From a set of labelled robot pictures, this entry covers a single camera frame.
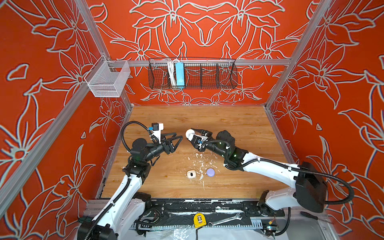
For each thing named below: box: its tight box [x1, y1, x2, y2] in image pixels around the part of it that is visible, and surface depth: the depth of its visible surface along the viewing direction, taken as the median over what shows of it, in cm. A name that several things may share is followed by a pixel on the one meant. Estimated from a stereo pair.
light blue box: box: [175, 62, 185, 86], surface depth 91 cm
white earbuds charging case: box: [185, 129, 195, 141], surface depth 71 cm
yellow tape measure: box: [193, 212, 207, 229], surface depth 70 cm
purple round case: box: [206, 168, 215, 178], surface depth 87 cm
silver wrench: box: [207, 213, 243, 227], surface depth 71 cm
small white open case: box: [186, 169, 197, 179], surface depth 85 cm
